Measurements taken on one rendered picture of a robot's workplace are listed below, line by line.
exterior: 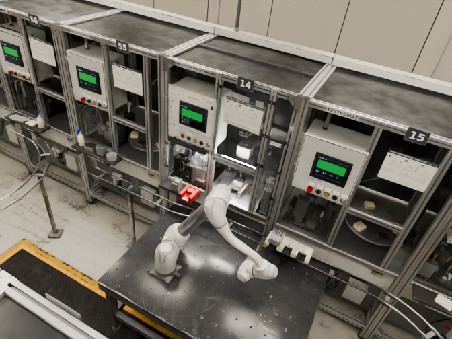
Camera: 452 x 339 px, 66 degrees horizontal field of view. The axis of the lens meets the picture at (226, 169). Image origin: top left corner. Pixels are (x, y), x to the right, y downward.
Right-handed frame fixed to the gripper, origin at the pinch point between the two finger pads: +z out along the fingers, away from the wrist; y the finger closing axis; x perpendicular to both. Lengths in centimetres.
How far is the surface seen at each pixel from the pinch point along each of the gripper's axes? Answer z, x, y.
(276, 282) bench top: -15.5, -21.4, -19.7
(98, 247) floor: -23, 162, -88
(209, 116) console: 20, 67, 80
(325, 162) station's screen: 17, -25, 78
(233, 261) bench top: -15.5, 16.1, -19.7
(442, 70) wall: 378, -109, 57
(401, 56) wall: 379, -52, 62
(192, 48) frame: 56, 106, 114
